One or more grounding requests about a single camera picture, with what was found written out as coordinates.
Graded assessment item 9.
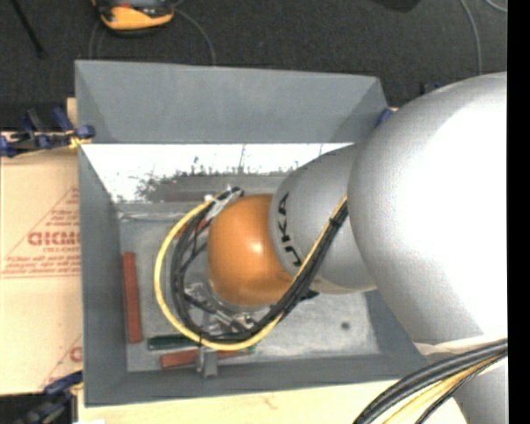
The red-brown flat block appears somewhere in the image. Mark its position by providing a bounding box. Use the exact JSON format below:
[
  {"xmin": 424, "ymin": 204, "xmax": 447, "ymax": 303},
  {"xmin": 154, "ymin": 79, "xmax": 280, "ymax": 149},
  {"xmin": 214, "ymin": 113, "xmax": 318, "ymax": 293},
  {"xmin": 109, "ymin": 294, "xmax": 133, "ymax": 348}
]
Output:
[
  {"xmin": 159, "ymin": 348, "xmax": 249, "ymax": 369},
  {"xmin": 122, "ymin": 251, "xmax": 144, "ymax": 345}
]

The dark green flat block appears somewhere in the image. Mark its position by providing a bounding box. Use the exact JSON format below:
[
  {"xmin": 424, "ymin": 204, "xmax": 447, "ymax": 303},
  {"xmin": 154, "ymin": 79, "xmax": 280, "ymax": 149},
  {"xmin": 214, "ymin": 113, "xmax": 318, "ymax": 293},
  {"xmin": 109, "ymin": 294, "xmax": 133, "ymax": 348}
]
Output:
[{"xmin": 147, "ymin": 334, "xmax": 258, "ymax": 353}]

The brown cardboard board red print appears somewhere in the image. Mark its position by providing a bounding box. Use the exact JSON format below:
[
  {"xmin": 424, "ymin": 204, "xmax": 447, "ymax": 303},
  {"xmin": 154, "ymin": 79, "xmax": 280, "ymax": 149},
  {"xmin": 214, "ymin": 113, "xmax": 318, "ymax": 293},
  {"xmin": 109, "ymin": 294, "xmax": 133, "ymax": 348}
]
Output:
[{"xmin": 0, "ymin": 144, "xmax": 85, "ymax": 398}]

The grey metal bin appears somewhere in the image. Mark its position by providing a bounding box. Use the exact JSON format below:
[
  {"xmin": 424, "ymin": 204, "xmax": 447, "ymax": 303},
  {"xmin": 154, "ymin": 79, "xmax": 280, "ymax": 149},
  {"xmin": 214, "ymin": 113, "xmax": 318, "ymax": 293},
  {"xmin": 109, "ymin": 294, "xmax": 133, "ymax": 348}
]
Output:
[{"xmin": 73, "ymin": 59, "xmax": 429, "ymax": 406}]

